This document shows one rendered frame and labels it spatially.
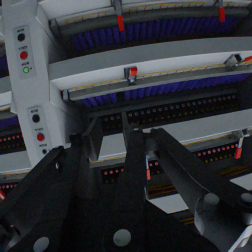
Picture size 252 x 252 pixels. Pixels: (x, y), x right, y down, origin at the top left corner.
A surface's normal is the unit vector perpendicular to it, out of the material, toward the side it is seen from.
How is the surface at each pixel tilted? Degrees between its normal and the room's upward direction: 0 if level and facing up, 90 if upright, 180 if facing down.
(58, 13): 19
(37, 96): 90
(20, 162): 109
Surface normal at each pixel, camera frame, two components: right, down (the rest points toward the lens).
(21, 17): 0.04, 0.14
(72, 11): 0.18, 0.97
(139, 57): -0.03, -0.19
